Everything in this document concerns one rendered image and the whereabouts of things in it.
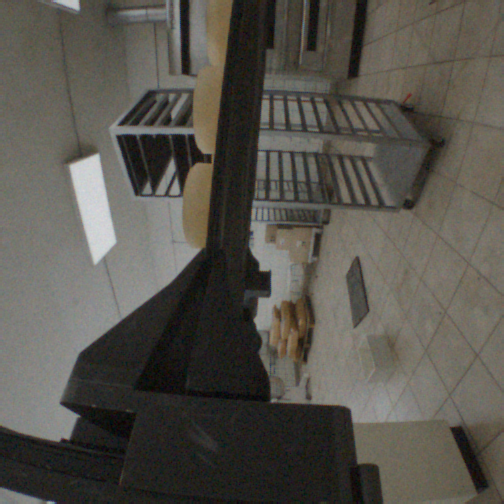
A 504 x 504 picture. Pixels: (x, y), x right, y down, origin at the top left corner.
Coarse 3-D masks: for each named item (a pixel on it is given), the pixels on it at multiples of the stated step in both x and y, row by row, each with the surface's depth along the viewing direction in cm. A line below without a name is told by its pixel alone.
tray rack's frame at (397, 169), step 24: (144, 96) 174; (312, 96) 180; (336, 96) 179; (360, 96) 180; (120, 120) 147; (384, 120) 190; (408, 120) 157; (120, 144) 149; (384, 144) 190; (384, 168) 190; (408, 168) 157; (408, 192) 162
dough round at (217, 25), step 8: (208, 0) 14; (216, 0) 14; (224, 0) 14; (232, 0) 14; (208, 8) 14; (216, 8) 14; (224, 8) 14; (208, 16) 14; (216, 16) 14; (224, 16) 14; (208, 24) 14; (216, 24) 14; (224, 24) 14; (208, 32) 15; (216, 32) 15; (224, 32) 15; (208, 40) 15; (216, 40) 15; (224, 40) 15; (208, 48) 16; (216, 48) 15; (224, 48) 15; (216, 56) 16; (224, 56) 16; (216, 64) 17
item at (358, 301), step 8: (352, 264) 290; (352, 272) 290; (360, 272) 271; (352, 280) 288; (360, 280) 265; (352, 288) 287; (360, 288) 264; (352, 296) 286; (360, 296) 263; (352, 304) 284; (360, 304) 262; (352, 312) 283; (360, 312) 260; (368, 312) 245; (352, 320) 280; (360, 320) 259; (352, 328) 275
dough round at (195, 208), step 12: (192, 168) 15; (204, 168) 15; (192, 180) 14; (204, 180) 14; (192, 192) 14; (204, 192) 14; (192, 204) 14; (204, 204) 14; (192, 216) 14; (204, 216) 14; (192, 228) 15; (204, 228) 15; (192, 240) 15; (204, 240) 15
